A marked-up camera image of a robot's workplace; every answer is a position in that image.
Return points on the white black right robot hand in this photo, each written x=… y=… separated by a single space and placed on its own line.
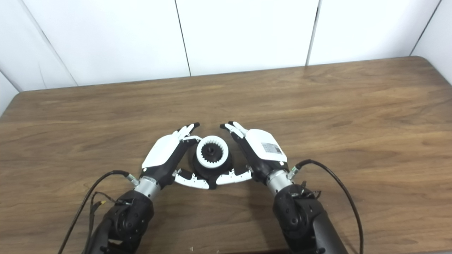
x=263 y=148

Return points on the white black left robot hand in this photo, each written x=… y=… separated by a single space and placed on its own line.
x=160 y=153

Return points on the round black plastic part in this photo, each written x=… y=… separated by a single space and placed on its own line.
x=212 y=175

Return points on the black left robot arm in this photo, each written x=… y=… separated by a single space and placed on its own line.
x=127 y=218

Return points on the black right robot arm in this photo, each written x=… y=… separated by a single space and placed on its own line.
x=300 y=218

